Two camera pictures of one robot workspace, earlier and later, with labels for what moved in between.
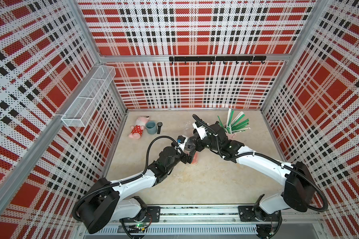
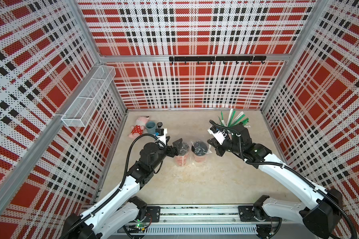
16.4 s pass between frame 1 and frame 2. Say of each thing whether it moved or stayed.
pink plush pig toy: stayed
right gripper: moved
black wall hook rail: stayed
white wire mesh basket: stayed
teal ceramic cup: stayed
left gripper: moved
